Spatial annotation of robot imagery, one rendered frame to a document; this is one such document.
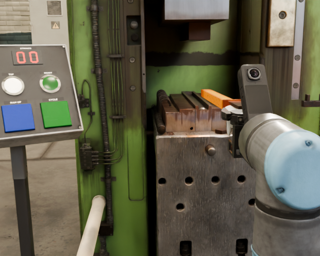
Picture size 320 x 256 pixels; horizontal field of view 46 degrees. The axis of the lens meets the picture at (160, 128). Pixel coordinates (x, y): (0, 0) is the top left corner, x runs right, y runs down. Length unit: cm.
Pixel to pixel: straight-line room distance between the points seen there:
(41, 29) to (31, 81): 556
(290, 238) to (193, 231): 80
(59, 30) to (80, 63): 525
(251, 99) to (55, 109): 60
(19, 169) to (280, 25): 98
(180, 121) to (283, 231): 77
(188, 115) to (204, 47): 54
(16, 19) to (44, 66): 629
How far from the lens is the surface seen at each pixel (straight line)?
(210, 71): 172
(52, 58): 117
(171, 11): 122
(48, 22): 665
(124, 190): 145
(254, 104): 66
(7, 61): 115
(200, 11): 123
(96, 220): 128
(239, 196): 128
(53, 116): 108
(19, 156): 121
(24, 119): 107
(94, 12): 134
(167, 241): 131
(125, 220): 150
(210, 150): 117
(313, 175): 50
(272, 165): 48
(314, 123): 153
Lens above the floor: 119
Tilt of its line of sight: 12 degrees down
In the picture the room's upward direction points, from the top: 1 degrees counter-clockwise
